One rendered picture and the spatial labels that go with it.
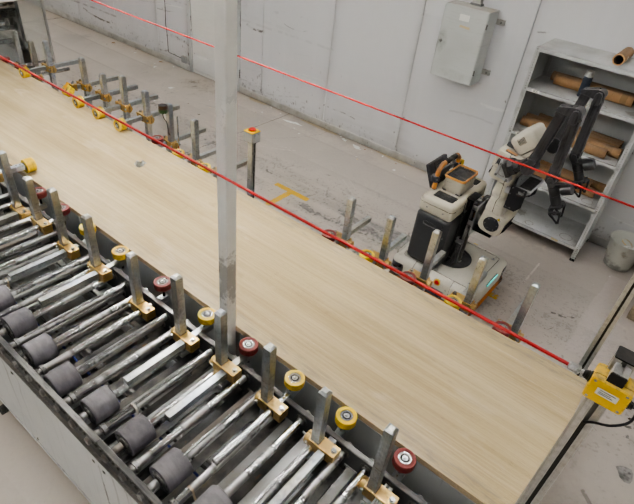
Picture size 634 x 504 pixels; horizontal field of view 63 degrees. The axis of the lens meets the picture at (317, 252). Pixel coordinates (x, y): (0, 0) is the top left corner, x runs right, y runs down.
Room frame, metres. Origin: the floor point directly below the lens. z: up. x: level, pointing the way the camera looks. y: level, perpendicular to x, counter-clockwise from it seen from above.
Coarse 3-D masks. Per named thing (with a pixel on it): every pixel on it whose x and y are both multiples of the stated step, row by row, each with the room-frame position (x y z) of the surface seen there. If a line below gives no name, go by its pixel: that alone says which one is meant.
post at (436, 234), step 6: (432, 234) 2.07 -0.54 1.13; (438, 234) 2.06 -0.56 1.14; (432, 240) 2.07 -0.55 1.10; (438, 240) 2.07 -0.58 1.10; (432, 246) 2.06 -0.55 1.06; (432, 252) 2.06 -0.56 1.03; (426, 258) 2.07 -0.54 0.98; (432, 258) 2.06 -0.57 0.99; (426, 264) 2.07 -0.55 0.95; (432, 264) 2.08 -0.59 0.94; (426, 270) 2.06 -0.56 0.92; (420, 276) 2.07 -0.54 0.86; (426, 276) 2.06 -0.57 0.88; (420, 288) 2.06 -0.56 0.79
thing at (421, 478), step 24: (0, 168) 2.82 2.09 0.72; (24, 192) 2.67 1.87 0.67; (72, 216) 2.35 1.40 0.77; (144, 264) 1.97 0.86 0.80; (192, 312) 1.77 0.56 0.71; (240, 336) 1.59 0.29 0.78; (312, 408) 1.34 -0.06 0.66; (336, 408) 1.28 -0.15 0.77; (360, 432) 1.21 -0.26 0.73; (408, 480) 1.07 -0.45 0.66; (432, 480) 1.03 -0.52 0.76
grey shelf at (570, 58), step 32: (544, 64) 4.45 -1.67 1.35; (576, 64) 4.35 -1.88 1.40; (608, 64) 3.87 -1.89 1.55; (544, 96) 4.44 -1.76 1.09; (576, 96) 4.02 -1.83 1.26; (512, 128) 4.11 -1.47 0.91; (608, 128) 4.12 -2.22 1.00; (544, 160) 4.33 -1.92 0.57; (608, 160) 3.73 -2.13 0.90; (544, 192) 3.87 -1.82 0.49; (608, 192) 3.63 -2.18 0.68; (544, 224) 3.95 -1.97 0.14; (576, 224) 4.01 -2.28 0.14
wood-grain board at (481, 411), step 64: (0, 64) 4.13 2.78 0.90; (0, 128) 3.03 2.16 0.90; (64, 128) 3.14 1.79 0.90; (64, 192) 2.38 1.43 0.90; (128, 192) 2.46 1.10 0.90; (192, 192) 2.54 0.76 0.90; (192, 256) 1.96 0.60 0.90; (256, 256) 2.02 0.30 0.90; (320, 256) 2.09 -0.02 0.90; (256, 320) 1.58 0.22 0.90; (320, 320) 1.63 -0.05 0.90; (384, 320) 1.68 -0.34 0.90; (448, 320) 1.73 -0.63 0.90; (320, 384) 1.28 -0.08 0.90; (384, 384) 1.32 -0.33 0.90; (448, 384) 1.36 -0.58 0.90; (512, 384) 1.40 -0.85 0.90; (576, 384) 1.44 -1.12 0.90; (448, 448) 1.07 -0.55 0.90; (512, 448) 1.11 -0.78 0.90
